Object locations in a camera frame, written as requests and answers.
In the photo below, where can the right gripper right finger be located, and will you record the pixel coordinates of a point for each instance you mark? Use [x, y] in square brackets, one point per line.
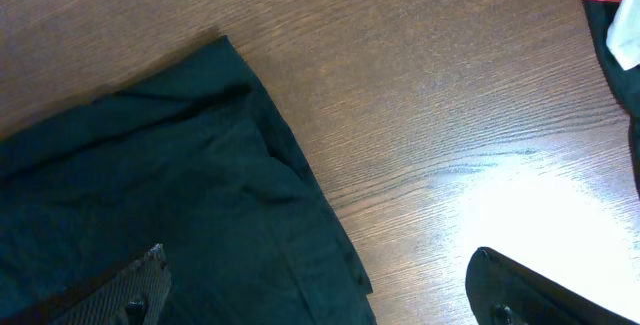
[502, 291]

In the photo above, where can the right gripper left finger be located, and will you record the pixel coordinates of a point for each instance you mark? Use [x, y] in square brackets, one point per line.
[134, 293]

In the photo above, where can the black shorts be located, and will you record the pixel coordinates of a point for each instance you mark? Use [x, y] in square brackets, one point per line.
[196, 158]

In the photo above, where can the white printed t-shirt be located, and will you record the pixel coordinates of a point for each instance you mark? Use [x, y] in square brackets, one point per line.
[623, 35]

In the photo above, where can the dark grey garment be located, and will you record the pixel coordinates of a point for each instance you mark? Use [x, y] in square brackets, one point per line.
[624, 85]

